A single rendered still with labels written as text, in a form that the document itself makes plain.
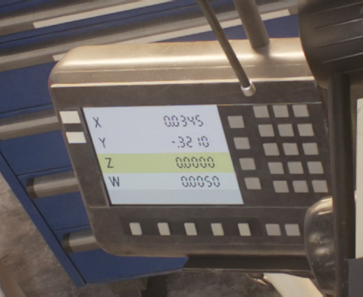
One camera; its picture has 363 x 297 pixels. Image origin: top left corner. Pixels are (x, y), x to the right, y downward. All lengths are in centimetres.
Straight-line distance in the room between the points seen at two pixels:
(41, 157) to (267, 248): 123
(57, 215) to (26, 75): 33
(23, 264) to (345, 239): 274
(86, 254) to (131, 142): 138
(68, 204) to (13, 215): 60
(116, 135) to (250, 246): 18
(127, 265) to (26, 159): 29
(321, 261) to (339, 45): 14
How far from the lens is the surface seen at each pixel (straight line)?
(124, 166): 232
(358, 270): 119
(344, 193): 138
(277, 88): 219
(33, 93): 340
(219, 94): 222
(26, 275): 406
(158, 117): 227
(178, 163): 229
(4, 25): 327
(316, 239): 146
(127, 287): 377
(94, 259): 368
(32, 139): 348
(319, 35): 142
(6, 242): 413
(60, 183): 351
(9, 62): 332
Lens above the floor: 274
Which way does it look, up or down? 42 degrees down
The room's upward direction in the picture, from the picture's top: 30 degrees counter-clockwise
